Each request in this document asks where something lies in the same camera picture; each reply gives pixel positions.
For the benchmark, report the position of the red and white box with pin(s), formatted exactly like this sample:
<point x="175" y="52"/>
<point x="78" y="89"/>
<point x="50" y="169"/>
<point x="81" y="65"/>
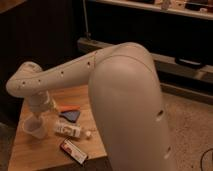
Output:
<point x="73" y="151"/>

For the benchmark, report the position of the white plastic bottle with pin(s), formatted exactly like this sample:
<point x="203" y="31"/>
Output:
<point x="71" y="130"/>

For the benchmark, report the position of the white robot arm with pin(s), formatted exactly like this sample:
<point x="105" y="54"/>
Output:
<point x="125" y="99"/>

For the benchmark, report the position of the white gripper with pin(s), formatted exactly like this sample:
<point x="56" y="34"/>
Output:
<point x="39" y="109"/>

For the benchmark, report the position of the wooden shelf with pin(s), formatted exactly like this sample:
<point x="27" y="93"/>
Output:
<point x="163" y="9"/>

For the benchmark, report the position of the wooden table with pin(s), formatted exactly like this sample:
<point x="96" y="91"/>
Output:
<point x="32" y="154"/>

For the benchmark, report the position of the orange carrot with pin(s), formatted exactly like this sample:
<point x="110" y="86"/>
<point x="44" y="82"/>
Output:
<point x="68" y="108"/>

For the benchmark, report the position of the metal pole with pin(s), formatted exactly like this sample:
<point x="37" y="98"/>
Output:
<point x="87" y="32"/>

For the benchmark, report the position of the blue triangular sponge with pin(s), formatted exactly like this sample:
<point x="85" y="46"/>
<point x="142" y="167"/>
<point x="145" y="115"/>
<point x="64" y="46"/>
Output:
<point x="71" y="116"/>

